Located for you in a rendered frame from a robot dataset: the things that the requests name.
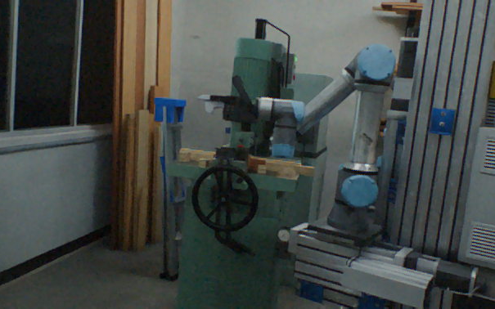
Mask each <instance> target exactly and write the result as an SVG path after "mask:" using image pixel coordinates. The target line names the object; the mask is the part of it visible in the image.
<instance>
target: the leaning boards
mask: <svg viewBox="0 0 495 309"><path fill-rule="evenodd" d="M171 33H172V0H115V81H114V127H113V171H112V216H111V249H115V248H117V247H118V248H119V249H121V248H123V249H125V252H127V251H129V250H131V249H133V250H134V251H138V252H141V251H142V250H145V246H146V242H147V241H148V240H149V236H151V243H157V242H158V241H160V240H161V162H160V156H161V130H160V122H159V121H155V106H156V105H155V98H156V97H167V98H170V61H171Z"/></svg>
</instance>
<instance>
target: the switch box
mask: <svg viewBox="0 0 495 309"><path fill-rule="evenodd" d="M295 58H296V54H293V53H289V65H288V79H287V85H293V83H292V80H293V75H294V72H295V69H294V65H295V64H296V61H295ZM286 63H287V53H283V55H282V66H283V67H285V81H283V84H286ZM293 70H294V72H293Z"/></svg>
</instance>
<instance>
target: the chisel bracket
mask: <svg viewBox="0 0 495 309"><path fill-rule="evenodd" d="M254 135H255V132H253V131H250V132H244V131H238V132H236V141H235V147H237V145H244V147H243V148H244V149H245V148H250V147H252V146H253V145H254ZM239 138H242V139H243V142H239V141H238V139H239Z"/></svg>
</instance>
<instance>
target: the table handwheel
mask: <svg viewBox="0 0 495 309"><path fill-rule="evenodd" d="M217 172H233V173H235V174H237V175H238V176H240V177H243V178H244V181H245V182H246V183H247V185H248V186H249V188H250V193H252V203H250V202H245V201H241V199H234V198H232V197H233V196H234V195H235V194H236V189H235V188H232V194H231V193H229V192H228V191H224V189H223V185H222V183H221V181H220V177H219V175H218V173H217ZM211 174H214V176H215V178H216V182H217V184H218V186H219V189H220V192H221V193H220V194H219V195H218V196H217V204H216V206H215V207H214V208H213V210H212V212H211V213H210V214H209V215H207V216H205V215H204V214H203V213H202V210H201V209H200V205H199V199H198V195H199V190H200V186H201V184H202V182H203V181H204V180H205V178H206V177H208V176H209V175H211ZM191 202H192V207H193V209H194V212H195V214H196V216H198V218H199V219H200V220H201V221H202V223H203V224H205V225H206V226H208V227H209V228H211V229H213V230H216V231H225V232H228V231H236V230H239V229H241V228H243V227H244V226H246V225H247V224H249V223H250V220H252V219H253V218H254V215H255V214H256V212H257V208H258V204H259V195H258V191H257V187H256V185H255V184H254V181H253V180H252V177H250V176H249V175H248V174H247V173H246V172H244V171H243V170H241V169H239V168H237V167H236V166H233V165H229V164H219V165H214V166H212V167H210V168H209V169H206V170H205V171H203V172H202V173H201V174H200V175H199V176H198V178H196V181H195V183H194V185H193V187H192V193H191ZM230 203H236V204H244V205H248V206H250V211H249V213H248V214H247V216H246V217H245V218H244V219H243V220H241V221H240V222H238V223H237V224H235V225H231V226H222V225H218V224H215V223H214V222H212V221H211V220H210V218H211V217H212V216H213V215H214V213H215V212H216V210H217V209H218V208H220V207H221V206H227V205H229V204H230Z"/></svg>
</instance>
